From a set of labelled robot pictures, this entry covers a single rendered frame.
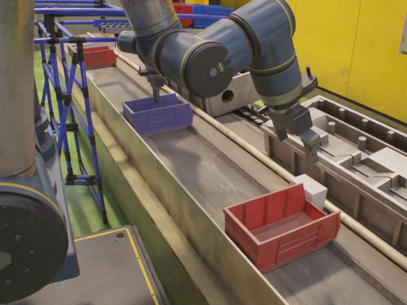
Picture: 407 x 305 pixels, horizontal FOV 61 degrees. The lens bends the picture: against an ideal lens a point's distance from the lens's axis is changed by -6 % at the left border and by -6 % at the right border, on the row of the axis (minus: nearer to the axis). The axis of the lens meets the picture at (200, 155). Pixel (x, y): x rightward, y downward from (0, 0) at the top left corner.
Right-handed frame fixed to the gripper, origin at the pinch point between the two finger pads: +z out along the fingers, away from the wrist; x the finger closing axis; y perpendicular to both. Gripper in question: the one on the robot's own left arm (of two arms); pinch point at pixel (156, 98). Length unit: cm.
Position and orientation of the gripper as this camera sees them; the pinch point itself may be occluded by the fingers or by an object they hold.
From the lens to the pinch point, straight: 206.8
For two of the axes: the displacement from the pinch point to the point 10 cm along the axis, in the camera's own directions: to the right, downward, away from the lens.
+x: -4.6, -4.2, 7.8
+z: 0.0, 8.8, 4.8
